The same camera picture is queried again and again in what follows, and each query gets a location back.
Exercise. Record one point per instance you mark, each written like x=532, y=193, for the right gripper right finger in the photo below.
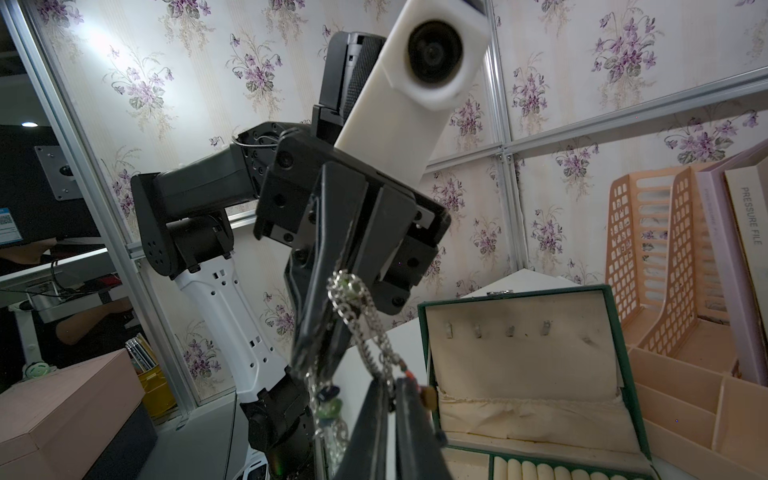
x=418, y=452

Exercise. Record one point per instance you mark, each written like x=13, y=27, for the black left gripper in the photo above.
x=336, y=212

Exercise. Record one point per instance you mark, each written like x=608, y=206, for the green jewelry box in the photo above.
x=535, y=385

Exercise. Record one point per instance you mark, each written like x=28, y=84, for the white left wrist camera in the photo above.
x=424, y=71

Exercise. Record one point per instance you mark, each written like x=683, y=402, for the peach plastic file organizer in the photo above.
x=702, y=408

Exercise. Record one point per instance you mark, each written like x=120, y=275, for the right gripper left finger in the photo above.
x=365, y=457

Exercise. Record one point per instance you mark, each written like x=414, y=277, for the books in file organizer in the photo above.
x=735, y=282

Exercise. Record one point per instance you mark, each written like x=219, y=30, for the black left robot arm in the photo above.
x=188, y=238

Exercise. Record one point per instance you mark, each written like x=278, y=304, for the pink cardboard box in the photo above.
x=57, y=426

